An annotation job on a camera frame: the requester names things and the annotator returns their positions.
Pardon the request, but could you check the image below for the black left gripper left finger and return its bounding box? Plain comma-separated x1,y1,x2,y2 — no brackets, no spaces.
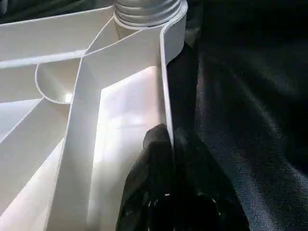
115,124,177,231

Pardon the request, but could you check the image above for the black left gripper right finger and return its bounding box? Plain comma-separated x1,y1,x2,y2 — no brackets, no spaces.
173,127,251,231

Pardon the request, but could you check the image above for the white plastic table top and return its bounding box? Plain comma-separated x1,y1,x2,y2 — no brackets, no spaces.
0,2,188,231

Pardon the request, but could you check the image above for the white plastic table leg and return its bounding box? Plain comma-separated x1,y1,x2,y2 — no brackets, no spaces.
114,0,183,27

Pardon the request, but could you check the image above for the black mat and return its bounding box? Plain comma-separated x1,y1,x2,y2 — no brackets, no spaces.
166,0,308,231

